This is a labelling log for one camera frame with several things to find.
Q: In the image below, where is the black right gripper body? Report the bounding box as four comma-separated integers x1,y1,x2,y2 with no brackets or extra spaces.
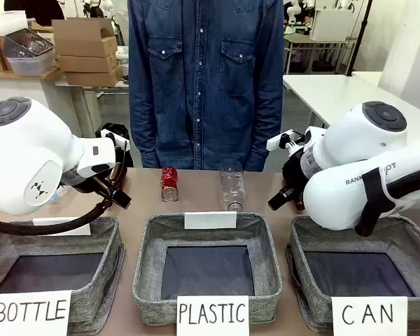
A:
281,153,311,211

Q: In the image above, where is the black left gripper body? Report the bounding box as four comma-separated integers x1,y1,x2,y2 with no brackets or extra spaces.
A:
69,146,129,197

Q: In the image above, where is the clear plastic bottle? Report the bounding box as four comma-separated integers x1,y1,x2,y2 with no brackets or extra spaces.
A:
218,159,246,212

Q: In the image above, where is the crushed red can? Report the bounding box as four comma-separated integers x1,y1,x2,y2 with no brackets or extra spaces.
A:
160,167,180,203

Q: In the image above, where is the grey fabric basket plastic label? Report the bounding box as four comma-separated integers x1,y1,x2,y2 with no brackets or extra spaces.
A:
132,212,284,327

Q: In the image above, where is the grey fabric basket can label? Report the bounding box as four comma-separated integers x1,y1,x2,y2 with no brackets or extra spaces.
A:
286,213,420,333

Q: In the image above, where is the grey fabric basket bottle label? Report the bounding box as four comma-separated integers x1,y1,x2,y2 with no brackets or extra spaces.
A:
0,216,126,336

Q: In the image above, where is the white paper label CAN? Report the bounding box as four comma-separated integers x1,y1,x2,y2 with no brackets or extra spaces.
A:
330,296,409,336

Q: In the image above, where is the blank white card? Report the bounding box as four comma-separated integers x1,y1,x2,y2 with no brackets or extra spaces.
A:
183,211,238,230
32,216,92,237

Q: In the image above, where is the large white table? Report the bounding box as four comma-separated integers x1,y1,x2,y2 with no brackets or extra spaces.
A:
282,71,420,129

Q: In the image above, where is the flat cardboard box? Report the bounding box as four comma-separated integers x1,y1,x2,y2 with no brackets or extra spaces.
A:
57,52,120,74
64,66,123,88

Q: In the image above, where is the white side table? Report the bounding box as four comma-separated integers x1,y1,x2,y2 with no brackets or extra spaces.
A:
0,68,131,139

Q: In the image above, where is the person torso denim shirt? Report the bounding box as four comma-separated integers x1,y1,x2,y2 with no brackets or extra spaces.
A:
127,0,285,172

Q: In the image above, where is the white paper label PLASTIC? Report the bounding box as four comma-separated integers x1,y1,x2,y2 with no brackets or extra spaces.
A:
176,295,250,336

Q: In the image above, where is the clear plastic bin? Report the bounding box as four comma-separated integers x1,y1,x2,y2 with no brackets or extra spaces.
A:
6,52,55,76

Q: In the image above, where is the white paper label BOTTLE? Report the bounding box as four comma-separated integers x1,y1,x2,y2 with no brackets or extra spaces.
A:
0,289,73,336

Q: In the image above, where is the open cardboard box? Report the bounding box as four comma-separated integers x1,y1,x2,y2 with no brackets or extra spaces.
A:
51,17,119,57

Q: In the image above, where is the white background box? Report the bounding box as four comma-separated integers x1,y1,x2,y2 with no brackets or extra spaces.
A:
309,8,354,43

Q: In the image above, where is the black tripod pole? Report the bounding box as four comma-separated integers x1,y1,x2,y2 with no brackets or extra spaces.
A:
345,0,374,75

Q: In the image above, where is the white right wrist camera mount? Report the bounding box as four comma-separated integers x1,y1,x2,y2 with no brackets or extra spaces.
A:
266,129,307,152

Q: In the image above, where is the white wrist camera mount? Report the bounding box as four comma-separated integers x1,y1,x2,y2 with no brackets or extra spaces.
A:
100,128,131,150
266,129,307,152

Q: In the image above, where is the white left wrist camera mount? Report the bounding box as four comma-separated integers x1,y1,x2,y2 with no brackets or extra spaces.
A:
100,128,131,150

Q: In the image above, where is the black strap on arm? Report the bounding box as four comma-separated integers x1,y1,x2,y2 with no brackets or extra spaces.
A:
354,167,393,237

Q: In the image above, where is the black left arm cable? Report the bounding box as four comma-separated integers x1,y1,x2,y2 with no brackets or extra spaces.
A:
0,199,113,237

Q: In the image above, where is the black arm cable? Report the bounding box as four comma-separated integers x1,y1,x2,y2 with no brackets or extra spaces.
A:
0,199,113,237
384,163,420,211

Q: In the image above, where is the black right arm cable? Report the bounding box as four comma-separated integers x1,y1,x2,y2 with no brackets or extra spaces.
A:
384,163,420,211

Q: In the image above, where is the metal wire basket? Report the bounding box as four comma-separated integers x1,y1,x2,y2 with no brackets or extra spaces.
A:
3,28,55,60

